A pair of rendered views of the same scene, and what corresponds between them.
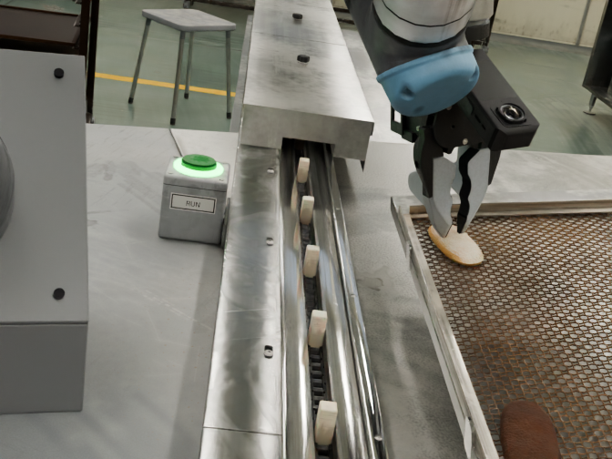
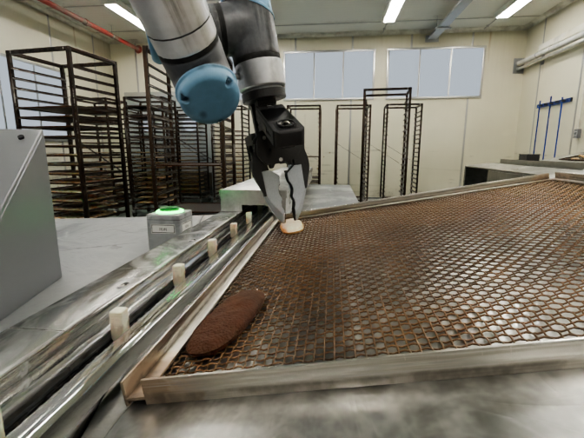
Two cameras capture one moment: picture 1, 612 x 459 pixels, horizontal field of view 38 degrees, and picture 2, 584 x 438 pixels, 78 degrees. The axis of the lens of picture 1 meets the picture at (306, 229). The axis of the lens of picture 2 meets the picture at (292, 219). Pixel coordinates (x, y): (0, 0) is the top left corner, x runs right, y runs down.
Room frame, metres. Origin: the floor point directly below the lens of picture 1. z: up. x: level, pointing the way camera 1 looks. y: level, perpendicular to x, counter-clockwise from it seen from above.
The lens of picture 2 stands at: (0.27, -0.27, 1.02)
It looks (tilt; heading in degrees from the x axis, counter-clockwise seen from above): 11 degrees down; 12
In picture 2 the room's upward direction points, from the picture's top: straight up
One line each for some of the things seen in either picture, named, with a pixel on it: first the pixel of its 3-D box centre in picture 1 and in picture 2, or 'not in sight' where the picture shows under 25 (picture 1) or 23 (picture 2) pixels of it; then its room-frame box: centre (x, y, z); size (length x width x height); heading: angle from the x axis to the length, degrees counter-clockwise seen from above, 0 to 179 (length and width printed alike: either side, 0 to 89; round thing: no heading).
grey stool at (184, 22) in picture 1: (184, 65); not in sight; (4.16, 0.70, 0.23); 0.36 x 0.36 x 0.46; 48
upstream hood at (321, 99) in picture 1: (295, 41); (283, 181); (1.78, 0.08, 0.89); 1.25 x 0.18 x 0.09; 6
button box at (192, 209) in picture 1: (195, 212); (172, 236); (0.94, 0.13, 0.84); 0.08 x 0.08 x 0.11; 6
